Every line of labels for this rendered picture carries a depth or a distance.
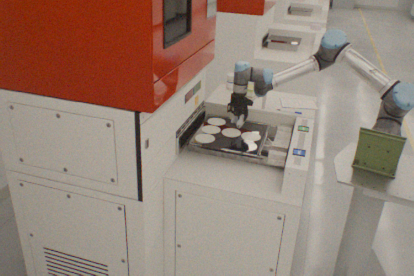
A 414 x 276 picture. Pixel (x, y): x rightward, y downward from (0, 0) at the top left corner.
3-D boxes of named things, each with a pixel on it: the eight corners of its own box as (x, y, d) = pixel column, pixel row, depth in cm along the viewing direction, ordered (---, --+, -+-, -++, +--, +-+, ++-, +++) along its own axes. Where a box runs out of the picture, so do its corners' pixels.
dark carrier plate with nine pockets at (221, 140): (188, 142, 190) (188, 141, 190) (209, 116, 220) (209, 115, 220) (257, 154, 181) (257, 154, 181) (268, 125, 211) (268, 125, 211)
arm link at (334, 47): (414, 106, 182) (328, 39, 202) (428, 92, 169) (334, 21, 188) (398, 122, 180) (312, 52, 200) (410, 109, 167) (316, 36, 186)
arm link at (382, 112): (397, 131, 191) (403, 108, 195) (407, 121, 179) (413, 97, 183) (372, 123, 194) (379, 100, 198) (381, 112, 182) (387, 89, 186)
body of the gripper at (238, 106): (226, 113, 199) (228, 92, 194) (236, 109, 204) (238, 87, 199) (238, 117, 194) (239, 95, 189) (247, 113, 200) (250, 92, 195)
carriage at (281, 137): (267, 164, 182) (267, 159, 181) (277, 132, 214) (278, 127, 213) (284, 167, 180) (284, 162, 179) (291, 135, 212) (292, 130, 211)
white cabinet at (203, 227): (163, 304, 209) (162, 178, 174) (213, 202, 293) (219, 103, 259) (280, 339, 193) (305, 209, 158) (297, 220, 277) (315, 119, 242)
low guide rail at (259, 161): (188, 150, 197) (188, 145, 196) (189, 149, 199) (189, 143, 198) (284, 169, 185) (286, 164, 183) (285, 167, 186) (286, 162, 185)
